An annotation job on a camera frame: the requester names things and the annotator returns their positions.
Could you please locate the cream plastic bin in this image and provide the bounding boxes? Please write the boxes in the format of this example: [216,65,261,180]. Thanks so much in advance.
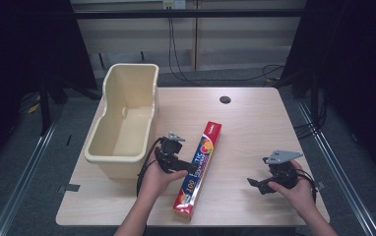
[84,63,160,180]

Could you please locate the person's left hand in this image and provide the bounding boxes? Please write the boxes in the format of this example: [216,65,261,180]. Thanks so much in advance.
[138,147,189,205]

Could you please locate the black hanging wall cables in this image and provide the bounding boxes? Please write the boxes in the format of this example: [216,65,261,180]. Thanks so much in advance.
[166,8,200,87]

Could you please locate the black floor cable bundle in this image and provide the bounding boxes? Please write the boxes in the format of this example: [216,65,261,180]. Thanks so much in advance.
[292,120,322,140]

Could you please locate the white wall power outlet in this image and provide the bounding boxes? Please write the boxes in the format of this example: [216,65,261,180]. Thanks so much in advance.
[162,0,187,10]

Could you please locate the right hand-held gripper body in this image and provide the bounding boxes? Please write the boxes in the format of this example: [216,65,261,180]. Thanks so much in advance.
[262,149,304,191]

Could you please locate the yellow floor object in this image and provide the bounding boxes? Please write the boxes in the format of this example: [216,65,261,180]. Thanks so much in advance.
[27,93,42,115]

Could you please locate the person's right hand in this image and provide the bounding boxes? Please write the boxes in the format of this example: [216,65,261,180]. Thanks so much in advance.
[268,159,318,216]

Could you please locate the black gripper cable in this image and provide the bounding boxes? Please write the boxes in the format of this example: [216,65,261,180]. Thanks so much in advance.
[135,137,163,199]
[293,167,319,204]

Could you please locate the long red plastic wrap box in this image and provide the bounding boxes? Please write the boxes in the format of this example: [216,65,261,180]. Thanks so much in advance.
[171,120,222,221]

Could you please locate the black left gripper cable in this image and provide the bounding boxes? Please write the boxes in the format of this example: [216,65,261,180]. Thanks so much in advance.
[135,137,163,199]

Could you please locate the metal floor rail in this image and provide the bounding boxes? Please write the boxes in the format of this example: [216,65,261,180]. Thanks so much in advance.
[0,107,66,236]
[295,97,376,236]

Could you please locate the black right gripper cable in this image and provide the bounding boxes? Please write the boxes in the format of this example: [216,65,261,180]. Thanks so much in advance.
[293,167,319,204]

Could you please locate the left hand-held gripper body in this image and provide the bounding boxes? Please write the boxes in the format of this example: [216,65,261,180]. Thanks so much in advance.
[156,131,187,174]

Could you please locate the black curtain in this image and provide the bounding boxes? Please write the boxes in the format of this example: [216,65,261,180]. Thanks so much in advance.
[0,0,99,176]
[276,0,376,186]

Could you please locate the black metal stand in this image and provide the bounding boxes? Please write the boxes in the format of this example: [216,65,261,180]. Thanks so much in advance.
[38,77,54,137]

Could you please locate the black horizontal metal bar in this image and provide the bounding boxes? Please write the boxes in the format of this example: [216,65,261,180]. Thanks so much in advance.
[73,9,306,20]

